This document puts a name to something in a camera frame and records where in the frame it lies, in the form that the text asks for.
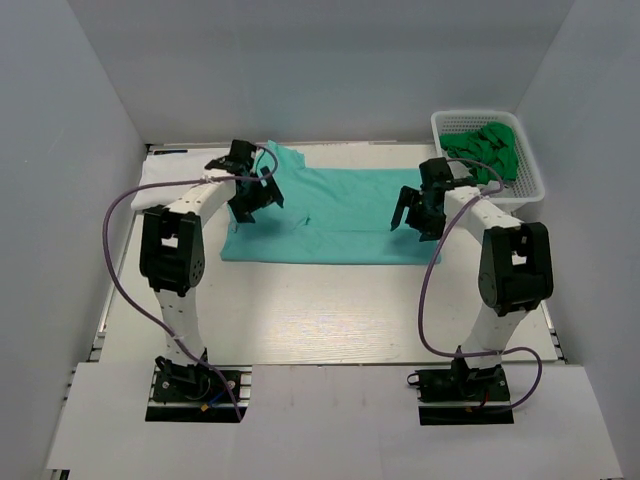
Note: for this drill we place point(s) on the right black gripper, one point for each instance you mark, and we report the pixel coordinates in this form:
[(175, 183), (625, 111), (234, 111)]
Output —
[(409, 196)]

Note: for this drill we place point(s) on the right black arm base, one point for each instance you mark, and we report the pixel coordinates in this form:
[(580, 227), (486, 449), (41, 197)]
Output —
[(469, 381)]

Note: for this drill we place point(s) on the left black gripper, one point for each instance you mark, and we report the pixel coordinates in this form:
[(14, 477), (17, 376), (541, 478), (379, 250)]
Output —
[(242, 210)]

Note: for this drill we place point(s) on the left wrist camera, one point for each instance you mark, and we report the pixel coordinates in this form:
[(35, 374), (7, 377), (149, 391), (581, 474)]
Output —
[(239, 161)]

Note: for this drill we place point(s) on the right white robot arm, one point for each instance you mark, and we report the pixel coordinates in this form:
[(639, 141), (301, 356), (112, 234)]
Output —
[(515, 268)]

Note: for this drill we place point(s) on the white t-shirt in basket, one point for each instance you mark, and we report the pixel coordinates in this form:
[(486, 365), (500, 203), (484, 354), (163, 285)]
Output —
[(496, 190)]

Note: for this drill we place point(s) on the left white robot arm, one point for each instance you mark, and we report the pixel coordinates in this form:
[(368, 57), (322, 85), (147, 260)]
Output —
[(172, 256)]

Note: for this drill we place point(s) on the folded white t-shirt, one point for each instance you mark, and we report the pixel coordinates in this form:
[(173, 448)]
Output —
[(164, 169)]

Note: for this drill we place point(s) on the green t-shirt in basket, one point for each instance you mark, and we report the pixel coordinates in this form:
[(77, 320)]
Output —
[(492, 145)]

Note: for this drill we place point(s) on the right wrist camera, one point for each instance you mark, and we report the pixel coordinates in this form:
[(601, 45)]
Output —
[(436, 174)]

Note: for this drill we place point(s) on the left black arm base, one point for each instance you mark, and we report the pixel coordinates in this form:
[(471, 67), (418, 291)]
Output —
[(192, 383)]

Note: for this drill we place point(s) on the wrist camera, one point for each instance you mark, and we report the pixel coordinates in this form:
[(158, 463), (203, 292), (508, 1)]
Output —
[(239, 161), (436, 174)]

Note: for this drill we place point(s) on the teal t-shirt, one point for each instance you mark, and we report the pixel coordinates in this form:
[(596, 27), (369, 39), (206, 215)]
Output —
[(330, 216)]

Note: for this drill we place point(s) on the white plastic basket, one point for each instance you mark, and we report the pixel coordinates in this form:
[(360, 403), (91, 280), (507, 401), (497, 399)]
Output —
[(527, 188)]

